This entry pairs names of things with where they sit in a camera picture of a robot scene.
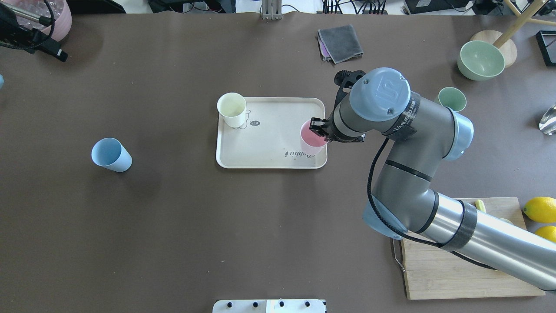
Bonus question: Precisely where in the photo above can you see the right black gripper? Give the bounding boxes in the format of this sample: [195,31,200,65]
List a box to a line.
[309,70,366,143]

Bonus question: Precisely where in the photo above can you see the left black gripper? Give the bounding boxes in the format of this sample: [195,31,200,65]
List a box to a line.
[0,2,68,62]

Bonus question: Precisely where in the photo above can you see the pink cup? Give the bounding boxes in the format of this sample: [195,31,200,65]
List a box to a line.
[300,120,328,155]

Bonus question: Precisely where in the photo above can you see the cream white cup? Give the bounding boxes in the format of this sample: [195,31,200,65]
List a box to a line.
[217,92,246,128]

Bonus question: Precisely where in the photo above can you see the green cup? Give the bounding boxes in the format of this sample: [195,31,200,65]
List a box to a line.
[434,87,467,112]

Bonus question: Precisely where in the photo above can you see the blue cup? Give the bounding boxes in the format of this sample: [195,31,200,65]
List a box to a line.
[91,137,132,173]

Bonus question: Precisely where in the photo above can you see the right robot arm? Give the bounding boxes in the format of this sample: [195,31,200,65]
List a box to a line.
[310,67,556,293]

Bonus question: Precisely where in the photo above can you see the beige rabbit tray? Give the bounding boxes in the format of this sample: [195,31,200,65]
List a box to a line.
[215,97,328,169]

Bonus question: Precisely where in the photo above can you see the metal muddler with black tip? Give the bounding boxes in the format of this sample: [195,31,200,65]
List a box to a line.
[11,6,53,27]

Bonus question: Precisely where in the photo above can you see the pink bowl with ice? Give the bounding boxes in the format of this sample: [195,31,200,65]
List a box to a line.
[5,0,72,42]

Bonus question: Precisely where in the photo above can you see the grey folded cloth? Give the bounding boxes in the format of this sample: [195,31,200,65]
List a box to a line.
[317,24,364,65]

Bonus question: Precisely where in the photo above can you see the green bowl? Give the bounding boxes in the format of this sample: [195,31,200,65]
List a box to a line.
[457,41,506,81]

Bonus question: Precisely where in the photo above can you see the yellow plastic knife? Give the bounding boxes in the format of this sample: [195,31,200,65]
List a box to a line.
[474,199,487,213]

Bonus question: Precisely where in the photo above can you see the wooden cutting board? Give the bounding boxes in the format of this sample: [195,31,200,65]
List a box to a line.
[390,197,546,300]

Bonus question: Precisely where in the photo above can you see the wooden mug tree stand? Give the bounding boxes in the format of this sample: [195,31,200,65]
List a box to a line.
[470,0,555,69]

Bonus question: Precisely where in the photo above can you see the metal scoop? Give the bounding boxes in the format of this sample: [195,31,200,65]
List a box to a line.
[538,104,556,135]

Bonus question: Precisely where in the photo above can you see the whole lemon outer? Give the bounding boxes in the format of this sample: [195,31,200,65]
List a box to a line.
[522,196,556,223]

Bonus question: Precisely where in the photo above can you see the whole lemon near lime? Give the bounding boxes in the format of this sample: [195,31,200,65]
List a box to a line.
[534,225,556,243]

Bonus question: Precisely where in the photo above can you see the aluminium frame post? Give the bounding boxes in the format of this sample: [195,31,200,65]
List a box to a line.
[261,0,283,20]

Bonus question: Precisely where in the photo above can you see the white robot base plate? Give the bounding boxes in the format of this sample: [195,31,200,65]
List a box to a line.
[212,299,328,313]

